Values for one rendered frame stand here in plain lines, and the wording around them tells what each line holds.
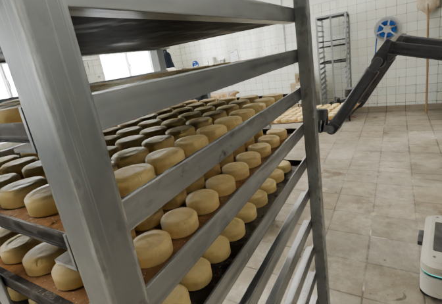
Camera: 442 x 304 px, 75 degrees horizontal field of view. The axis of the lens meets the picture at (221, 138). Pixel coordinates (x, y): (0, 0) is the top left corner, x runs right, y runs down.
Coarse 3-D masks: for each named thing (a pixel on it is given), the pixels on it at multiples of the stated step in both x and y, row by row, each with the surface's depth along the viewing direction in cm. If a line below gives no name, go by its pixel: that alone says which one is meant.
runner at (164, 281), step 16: (288, 144) 62; (272, 160) 54; (256, 176) 48; (240, 192) 43; (224, 208) 39; (240, 208) 43; (208, 224) 35; (224, 224) 39; (192, 240) 32; (208, 240) 35; (176, 256) 30; (192, 256) 32; (160, 272) 28; (176, 272) 30; (160, 288) 28
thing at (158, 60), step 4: (152, 52) 88; (156, 52) 88; (160, 52) 89; (152, 56) 89; (156, 56) 88; (160, 56) 89; (152, 60) 89; (156, 60) 88; (160, 60) 89; (164, 60) 90; (156, 64) 89; (160, 64) 89; (164, 64) 90; (156, 68) 90; (160, 68) 89; (164, 68) 90
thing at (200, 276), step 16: (272, 176) 68; (256, 192) 61; (272, 192) 64; (256, 208) 59; (240, 224) 51; (224, 240) 47; (208, 256) 45; (224, 256) 45; (192, 272) 41; (208, 272) 41; (176, 288) 39; (192, 288) 40
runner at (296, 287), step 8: (312, 248) 81; (304, 256) 82; (312, 256) 81; (304, 264) 79; (296, 272) 77; (304, 272) 74; (296, 280) 74; (304, 280) 74; (296, 288) 68; (288, 296) 70; (296, 296) 68
